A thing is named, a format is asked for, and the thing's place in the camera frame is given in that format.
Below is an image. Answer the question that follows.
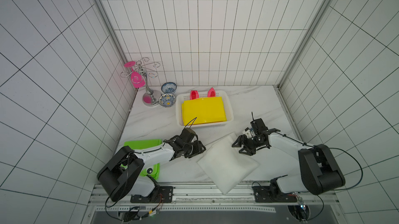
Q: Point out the white raincoat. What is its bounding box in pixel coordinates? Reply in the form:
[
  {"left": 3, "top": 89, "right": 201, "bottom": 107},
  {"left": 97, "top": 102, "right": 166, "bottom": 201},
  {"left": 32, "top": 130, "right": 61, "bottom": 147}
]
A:
[{"left": 197, "top": 132, "right": 259, "bottom": 195}]

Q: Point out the yellow raincoat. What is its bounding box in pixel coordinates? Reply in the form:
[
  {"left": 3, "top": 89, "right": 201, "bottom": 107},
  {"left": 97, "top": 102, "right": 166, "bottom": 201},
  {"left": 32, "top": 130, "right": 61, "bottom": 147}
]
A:
[{"left": 181, "top": 97, "right": 227, "bottom": 125}]

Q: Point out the green frog raincoat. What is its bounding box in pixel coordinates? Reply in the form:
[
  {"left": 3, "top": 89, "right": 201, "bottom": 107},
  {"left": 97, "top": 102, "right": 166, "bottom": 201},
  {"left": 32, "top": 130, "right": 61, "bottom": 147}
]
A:
[{"left": 124, "top": 139, "right": 162, "bottom": 180}]

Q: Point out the white plastic basket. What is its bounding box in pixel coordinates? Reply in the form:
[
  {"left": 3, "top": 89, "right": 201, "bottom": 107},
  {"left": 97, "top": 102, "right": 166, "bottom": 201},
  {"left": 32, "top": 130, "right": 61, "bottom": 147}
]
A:
[{"left": 175, "top": 90, "right": 234, "bottom": 127}]

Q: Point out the pink bunny raincoat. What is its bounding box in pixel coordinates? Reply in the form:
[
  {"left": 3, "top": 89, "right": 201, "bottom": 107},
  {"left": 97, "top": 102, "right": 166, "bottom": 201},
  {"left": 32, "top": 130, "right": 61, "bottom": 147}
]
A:
[{"left": 189, "top": 87, "right": 216, "bottom": 100}]

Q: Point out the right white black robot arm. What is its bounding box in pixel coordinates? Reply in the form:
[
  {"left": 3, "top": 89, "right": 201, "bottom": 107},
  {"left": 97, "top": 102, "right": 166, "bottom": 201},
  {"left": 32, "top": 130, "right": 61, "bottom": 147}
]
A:
[{"left": 232, "top": 119, "right": 346, "bottom": 196}]

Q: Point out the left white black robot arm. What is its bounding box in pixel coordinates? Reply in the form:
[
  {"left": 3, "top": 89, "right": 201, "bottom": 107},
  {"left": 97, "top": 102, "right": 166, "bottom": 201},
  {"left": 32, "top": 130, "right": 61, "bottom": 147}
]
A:
[{"left": 97, "top": 128, "right": 206, "bottom": 202}]

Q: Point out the blue white bowl lower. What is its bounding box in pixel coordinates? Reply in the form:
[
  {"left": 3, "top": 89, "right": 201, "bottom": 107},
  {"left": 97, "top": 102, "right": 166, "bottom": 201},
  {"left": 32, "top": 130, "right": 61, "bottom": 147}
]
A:
[{"left": 159, "top": 94, "right": 176, "bottom": 108}]

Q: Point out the blue white bowl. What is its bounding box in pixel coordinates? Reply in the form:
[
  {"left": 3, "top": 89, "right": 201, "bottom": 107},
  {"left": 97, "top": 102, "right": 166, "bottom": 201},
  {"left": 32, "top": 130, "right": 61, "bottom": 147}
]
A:
[
  {"left": 161, "top": 82, "right": 177, "bottom": 94},
  {"left": 159, "top": 94, "right": 176, "bottom": 108}
]

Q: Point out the silver glass holder stand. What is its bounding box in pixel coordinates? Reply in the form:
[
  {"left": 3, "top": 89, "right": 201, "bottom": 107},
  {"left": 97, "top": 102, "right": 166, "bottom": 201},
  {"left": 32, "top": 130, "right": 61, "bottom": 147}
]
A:
[{"left": 120, "top": 57, "right": 161, "bottom": 106}]

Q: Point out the blue white bowl upper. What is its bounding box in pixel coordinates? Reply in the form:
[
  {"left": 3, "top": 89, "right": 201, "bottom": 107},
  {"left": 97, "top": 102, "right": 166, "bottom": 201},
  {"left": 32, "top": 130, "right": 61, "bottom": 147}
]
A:
[{"left": 161, "top": 82, "right": 177, "bottom": 94}]

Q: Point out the left base wiring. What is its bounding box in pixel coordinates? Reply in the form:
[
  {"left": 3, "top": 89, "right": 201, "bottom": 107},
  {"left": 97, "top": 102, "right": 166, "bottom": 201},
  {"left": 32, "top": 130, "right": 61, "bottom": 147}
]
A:
[{"left": 103, "top": 192, "right": 164, "bottom": 223}]

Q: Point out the base wiring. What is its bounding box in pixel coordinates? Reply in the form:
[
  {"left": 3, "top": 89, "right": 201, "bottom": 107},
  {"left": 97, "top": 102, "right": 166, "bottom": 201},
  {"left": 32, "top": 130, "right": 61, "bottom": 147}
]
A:
[
  {"left": 288, "top": 194, "right": 325, "bottom": 222},
  {"left": 103, "top": 192, "right": 164, "bottom": 223}
]

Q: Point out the pink wine glass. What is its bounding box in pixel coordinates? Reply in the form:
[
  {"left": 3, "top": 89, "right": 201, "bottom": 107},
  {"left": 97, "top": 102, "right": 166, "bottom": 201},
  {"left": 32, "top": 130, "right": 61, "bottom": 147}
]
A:
[{"left": 124, "top": 61, "right": 145, "bottom": 89}]

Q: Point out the right base wiring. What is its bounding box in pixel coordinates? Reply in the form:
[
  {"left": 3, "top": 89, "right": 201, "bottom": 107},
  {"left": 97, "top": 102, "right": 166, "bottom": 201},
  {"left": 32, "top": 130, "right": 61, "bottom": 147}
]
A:
[{"left": 288, "top": 194, "right": 325, "bottom": 222}]

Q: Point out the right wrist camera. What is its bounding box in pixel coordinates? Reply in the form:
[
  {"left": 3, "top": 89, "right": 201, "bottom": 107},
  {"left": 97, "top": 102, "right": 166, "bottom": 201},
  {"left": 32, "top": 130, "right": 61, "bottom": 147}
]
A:
[{"left": 243, "top": 128, "right": 253, "bottom": 138}]

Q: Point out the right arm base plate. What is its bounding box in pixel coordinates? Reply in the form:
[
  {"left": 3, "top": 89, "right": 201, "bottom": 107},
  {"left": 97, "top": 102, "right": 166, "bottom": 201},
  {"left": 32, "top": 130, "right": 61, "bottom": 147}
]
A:
[{"left": 252, "top": 186, "right": 297, "bottom": 203}]

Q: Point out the aluminium mounting rail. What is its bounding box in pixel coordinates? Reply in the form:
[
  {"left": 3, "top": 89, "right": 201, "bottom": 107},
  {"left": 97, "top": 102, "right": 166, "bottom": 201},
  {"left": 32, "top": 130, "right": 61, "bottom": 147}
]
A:
[{"left": 88, "top": 181, "right": 339, "bottom": 207}]

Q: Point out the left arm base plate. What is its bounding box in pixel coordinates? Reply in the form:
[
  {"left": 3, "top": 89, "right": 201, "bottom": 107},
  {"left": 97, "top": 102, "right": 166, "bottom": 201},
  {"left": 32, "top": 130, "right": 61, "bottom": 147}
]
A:
[{"left": 131, "top": 186, "right": 174, "bottom": 204}]

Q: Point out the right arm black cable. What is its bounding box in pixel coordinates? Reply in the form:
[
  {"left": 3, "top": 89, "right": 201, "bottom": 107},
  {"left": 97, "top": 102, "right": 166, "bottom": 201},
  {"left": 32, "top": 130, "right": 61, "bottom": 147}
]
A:
[{"left": 327, "top": 147, "right": 364, "bottom": 192}]

